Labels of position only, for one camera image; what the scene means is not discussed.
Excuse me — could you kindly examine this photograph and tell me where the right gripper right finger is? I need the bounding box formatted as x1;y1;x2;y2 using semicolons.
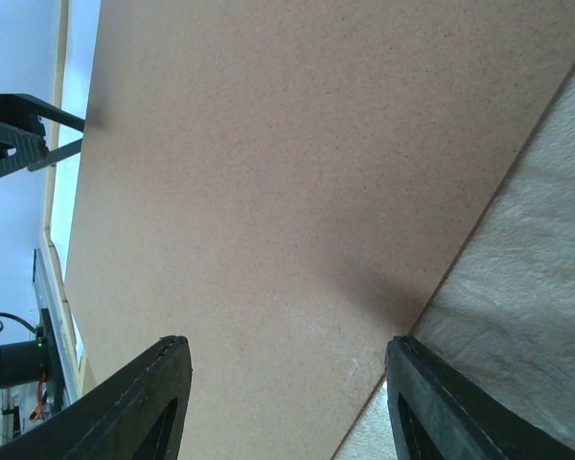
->
385;335;575;459

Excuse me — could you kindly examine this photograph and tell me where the left side aluminium rail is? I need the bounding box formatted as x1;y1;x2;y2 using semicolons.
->
33;248;81;416

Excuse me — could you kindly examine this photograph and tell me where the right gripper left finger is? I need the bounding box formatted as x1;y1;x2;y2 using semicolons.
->
0;335;192;460

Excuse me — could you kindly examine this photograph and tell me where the brown backing board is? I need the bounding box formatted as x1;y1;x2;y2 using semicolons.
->
65;1;575;459

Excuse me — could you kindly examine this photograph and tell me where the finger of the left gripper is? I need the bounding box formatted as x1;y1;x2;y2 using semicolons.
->
0;93;85;178

